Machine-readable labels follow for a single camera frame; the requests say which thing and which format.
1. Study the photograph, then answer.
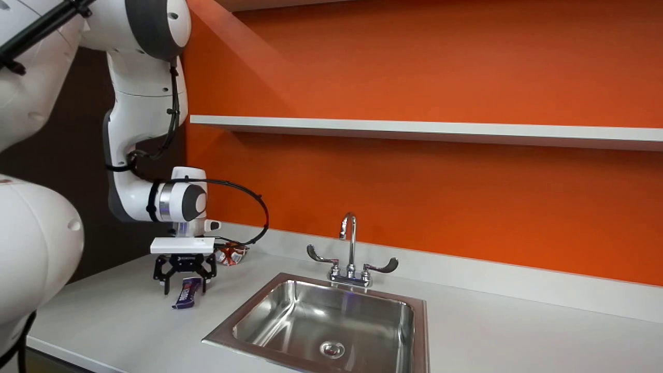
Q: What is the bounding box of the stainless steel sink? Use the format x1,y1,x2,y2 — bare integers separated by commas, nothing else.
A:
205,274,429,373

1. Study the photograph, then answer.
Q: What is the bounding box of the sink drain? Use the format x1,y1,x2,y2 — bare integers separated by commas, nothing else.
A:
320,341,346,358

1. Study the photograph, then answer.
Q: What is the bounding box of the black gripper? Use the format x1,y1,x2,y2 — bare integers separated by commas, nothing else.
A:
154,255,218,295

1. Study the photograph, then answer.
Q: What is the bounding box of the chrome faucet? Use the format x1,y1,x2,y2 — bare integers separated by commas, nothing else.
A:
306,213,400,289

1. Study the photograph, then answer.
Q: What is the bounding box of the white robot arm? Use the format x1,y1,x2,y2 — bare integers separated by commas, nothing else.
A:
0,0,205,346

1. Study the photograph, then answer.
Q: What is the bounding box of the purple lunch bar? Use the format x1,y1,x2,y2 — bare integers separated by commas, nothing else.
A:
174,278,203,309

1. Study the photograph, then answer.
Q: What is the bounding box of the white wall shelf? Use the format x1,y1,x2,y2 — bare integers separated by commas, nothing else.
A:
191,115,663,151

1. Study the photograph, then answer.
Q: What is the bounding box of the red crumpled snack wrapper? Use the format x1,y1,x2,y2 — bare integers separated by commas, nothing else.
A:
215,241,248,265

